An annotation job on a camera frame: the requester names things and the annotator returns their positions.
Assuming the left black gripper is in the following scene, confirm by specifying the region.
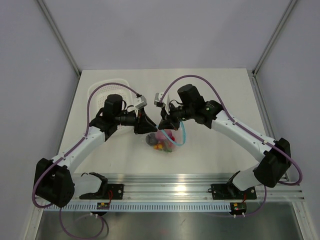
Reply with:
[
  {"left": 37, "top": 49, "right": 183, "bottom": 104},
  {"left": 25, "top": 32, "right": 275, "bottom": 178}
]
[{"left": 114, "top": 108, "right": 158, "bottom": 135}]

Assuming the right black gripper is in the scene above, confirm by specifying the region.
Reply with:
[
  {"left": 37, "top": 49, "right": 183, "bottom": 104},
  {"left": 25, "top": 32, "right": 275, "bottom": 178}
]
[{"left": 159, "top": 101, "right": 195, "bottom": 131}]

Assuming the pink toy onion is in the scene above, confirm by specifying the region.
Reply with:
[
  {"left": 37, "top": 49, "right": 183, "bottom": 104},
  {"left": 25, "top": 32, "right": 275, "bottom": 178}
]
[{"left": 155, "top": 130, "right": 167, "bottom": 142}]

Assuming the clear zip top bag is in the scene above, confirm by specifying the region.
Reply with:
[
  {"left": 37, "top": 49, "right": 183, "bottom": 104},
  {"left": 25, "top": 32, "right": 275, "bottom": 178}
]
[{"left": 146, "top": 122, "right": 187, "bottom": 152}]

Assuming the red cherry tomato sprig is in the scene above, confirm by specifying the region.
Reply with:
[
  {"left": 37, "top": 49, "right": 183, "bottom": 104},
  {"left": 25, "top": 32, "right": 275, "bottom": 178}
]
[{"left": 153, "top": 141, "right": 174, "bottom": 153}]

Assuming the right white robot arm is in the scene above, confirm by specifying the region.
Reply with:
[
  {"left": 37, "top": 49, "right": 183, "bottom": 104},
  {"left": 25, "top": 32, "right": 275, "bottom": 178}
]
[{"left": 154, "top": 84, "right": 291, "bottom": 199}]

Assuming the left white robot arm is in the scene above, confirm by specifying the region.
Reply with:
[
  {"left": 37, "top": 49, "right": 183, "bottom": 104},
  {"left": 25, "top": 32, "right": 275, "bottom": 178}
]
[{"left": 32, "top": 94, "right": 157, "bottom": 208}]

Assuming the white perforated plastic basket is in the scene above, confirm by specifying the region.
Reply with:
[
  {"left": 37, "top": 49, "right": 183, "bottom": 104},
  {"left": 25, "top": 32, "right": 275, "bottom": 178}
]
[{"left": 86, "top": 78, "right": 136, "bottom": 127}]

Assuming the left small circuit board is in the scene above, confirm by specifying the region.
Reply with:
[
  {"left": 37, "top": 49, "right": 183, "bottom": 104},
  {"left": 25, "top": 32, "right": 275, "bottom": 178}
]
[{"left": 96, "top": 202, "right": 110, "bottom": 210}]

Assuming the small circuit board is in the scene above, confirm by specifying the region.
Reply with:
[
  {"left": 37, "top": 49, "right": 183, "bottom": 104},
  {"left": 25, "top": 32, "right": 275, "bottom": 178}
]
[
  {"left": 96, "top": 202, "right": 110, "bottom": 210},
  {"left": 230, "top": 202, "right": 247, "bottom": 216}
]

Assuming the right small circuit board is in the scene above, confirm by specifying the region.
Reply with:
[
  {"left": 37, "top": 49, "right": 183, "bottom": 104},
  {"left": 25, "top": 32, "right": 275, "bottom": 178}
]
[{"left": 230, "top": 202, "right": 247, "bottom": 216}]

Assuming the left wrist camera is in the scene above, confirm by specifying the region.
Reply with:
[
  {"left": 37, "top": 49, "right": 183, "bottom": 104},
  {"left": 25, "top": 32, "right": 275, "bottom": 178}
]
[{"left": 133, "top": 95, "right": 148, "bottom": 110}]

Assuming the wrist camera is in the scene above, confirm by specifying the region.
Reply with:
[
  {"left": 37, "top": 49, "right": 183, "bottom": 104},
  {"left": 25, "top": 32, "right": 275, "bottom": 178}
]
[
  {"left": 133, "top": 95, "right": 148, "bottom": 110},
  {"left": 154, "top": 92, "right": 170, "bottom": 112}
]

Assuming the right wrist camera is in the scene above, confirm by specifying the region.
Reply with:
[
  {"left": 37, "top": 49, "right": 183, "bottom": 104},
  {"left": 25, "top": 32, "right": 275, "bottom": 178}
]
[{"left": 154, "top": 92, "right": 170, "bottom": 112}]

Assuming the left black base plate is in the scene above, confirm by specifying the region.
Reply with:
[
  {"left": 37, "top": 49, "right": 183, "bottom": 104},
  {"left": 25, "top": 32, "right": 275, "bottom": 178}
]
[{"left": 107, "top": 183, "right": 125, "bottom": 200}]

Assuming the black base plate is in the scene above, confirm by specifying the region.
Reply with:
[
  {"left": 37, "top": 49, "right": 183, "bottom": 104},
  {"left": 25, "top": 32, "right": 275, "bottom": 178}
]
[
  {"left": 107, "top": 183, "right": 125, "bottom": 200},
  {"left": 207, "top": 183, "right": 257, "bottom": 200}
]

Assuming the aluminium mounting rail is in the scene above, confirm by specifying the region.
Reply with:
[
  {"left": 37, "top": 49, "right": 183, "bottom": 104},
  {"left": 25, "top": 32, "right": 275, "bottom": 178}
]
[{"left": 33, "top": 173, "right": 305, "bottom": 203}]

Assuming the white slotted cable duct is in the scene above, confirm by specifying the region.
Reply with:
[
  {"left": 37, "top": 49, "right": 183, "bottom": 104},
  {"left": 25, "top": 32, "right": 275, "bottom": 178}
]
[{"left": 43, "top": 202, "right": 232, "bottom": 212}]

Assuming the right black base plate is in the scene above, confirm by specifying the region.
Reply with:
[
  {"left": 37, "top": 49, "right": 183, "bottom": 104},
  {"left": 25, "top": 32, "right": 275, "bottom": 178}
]
[{"left": 207, "top": 183, "right": 257, "bottom": 200}]

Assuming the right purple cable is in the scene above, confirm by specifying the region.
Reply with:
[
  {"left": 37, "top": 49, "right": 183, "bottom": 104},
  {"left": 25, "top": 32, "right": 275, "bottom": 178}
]
[{"left": 159, "top": 74, "right": 302, "bottom": 218}]

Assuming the left aluminium frame post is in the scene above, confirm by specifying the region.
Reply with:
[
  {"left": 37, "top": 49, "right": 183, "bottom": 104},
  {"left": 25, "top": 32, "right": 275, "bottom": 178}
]
[{"left": 35, "top": 0, "right": 82, "bottom": 79}]

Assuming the aluminium frame post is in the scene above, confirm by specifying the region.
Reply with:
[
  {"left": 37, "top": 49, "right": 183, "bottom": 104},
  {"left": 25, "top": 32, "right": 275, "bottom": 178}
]
[
  {"left": 252, "top": 0, "right": 300, "bottom": 77},
  {"left": 35, "top": 0, "right": 82, "bottom": 79}
]

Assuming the right aluminium frame post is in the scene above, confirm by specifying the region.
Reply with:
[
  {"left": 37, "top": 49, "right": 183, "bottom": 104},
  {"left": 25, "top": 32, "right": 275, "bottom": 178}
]
[{"left": 252, "top": 0, "right": 300, "bottom": 77}]

